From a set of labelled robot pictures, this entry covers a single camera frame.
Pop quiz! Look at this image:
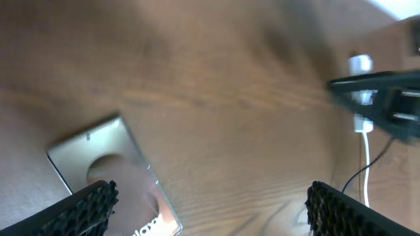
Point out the Galaxy S25 Ultra smartphone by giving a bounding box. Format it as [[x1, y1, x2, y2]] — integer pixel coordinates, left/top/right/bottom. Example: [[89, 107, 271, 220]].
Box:
[[47, 115, 182, 236]]

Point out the black charging cable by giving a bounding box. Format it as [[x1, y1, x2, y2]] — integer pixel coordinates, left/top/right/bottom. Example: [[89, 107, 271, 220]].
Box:
[[341, 136, 396, 194]]

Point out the white power strip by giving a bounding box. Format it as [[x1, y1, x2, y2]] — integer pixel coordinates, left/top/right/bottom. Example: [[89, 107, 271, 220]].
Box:
[[348, 54, 373, 134]]

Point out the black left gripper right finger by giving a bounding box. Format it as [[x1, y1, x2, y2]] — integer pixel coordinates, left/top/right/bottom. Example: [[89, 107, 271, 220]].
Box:
[[305, 181, 419, 236]]

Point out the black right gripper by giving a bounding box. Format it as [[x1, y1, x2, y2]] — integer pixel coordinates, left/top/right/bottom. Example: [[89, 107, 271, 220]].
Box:
[[327, 70, 419, 144]]

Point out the white power strip cord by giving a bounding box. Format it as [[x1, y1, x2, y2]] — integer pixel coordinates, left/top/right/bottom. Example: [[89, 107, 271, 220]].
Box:
[[360, 130, 371, 209]]

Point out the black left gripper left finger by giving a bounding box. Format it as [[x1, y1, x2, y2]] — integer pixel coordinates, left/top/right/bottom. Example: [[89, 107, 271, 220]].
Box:
[[1, 180, 119, 236]]

